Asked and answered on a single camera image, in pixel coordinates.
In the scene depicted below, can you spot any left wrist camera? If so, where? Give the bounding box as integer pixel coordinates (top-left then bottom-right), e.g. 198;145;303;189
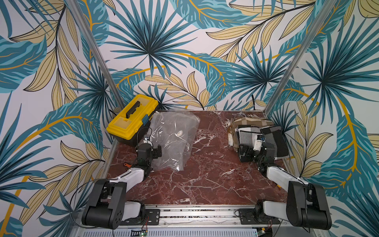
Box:
141;135;154;147

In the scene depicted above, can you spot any yellow black toolbox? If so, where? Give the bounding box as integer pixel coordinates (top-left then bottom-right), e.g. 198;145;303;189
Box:
107;94;159;146

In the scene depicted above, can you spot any right aluminium corner post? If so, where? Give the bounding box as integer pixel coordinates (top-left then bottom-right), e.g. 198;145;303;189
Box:
264;0;337;116

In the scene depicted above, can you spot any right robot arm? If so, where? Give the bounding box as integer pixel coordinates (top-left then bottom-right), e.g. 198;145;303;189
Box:
237;145;332;231

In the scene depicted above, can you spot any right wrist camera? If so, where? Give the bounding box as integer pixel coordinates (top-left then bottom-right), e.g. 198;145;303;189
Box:
253;134;265;152

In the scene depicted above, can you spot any clear plastic vacuum bag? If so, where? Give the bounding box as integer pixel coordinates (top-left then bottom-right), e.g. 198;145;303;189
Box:
150;111;200;172

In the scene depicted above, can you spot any aluminium front rail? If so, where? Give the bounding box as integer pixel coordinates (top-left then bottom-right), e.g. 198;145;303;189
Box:
68;204;330;237

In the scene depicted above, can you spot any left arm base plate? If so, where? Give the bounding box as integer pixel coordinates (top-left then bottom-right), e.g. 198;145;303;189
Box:
120;209;160;226

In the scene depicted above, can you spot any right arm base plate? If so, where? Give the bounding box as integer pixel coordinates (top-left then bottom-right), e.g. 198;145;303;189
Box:
237;208;280;225

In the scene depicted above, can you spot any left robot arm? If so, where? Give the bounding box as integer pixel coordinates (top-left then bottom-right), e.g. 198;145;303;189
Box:
82;142;162;230

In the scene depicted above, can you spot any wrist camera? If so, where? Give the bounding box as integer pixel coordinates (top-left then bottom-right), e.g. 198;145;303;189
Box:
141;135;154;147
253;134;265;152

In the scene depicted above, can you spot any aluminium corner post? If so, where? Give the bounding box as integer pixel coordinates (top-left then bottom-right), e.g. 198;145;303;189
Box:
264;0;337;116
66;0;125;108

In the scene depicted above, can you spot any olive tan plaid blanket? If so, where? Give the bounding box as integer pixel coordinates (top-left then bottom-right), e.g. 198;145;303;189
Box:
227;117;274;152

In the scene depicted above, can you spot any left aluminium corner post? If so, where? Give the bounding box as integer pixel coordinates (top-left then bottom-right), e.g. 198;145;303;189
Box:
66;0;125;108

